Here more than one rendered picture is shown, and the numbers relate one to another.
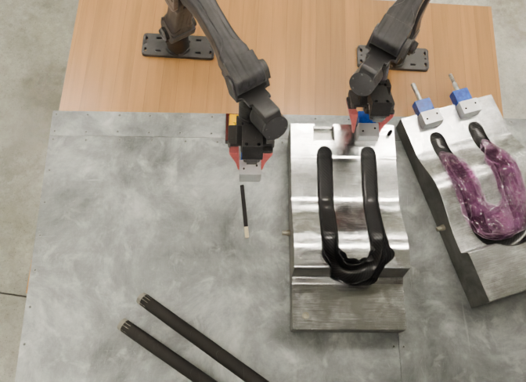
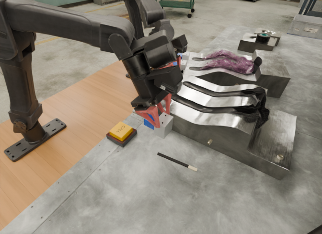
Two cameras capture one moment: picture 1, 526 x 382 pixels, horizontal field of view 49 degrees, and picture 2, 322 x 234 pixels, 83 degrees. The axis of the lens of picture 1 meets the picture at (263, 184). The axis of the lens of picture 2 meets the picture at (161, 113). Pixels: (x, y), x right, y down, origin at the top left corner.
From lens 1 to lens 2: 0.97 m
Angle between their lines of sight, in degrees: 37
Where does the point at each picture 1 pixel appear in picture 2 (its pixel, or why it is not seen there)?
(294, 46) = (101, 93)
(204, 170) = (130, 169)
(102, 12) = not seen: outside the picture
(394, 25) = (150, 5)
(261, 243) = (204, 164)
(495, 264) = (270, 69)
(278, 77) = (109, 105)
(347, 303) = (274, 133)
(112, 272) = not seen: outside the picture
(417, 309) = not seen: hidden behind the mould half
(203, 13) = (46, 9)
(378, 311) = (282, 122)
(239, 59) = (108, 19)
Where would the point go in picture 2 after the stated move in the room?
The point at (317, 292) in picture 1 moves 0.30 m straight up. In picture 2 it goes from (262, 143) to (317, 52)
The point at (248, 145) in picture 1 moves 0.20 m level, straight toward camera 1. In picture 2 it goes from (171, 70) to (270, 101)
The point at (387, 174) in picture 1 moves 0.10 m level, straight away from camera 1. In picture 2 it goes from (202, 83) to (190, 72)
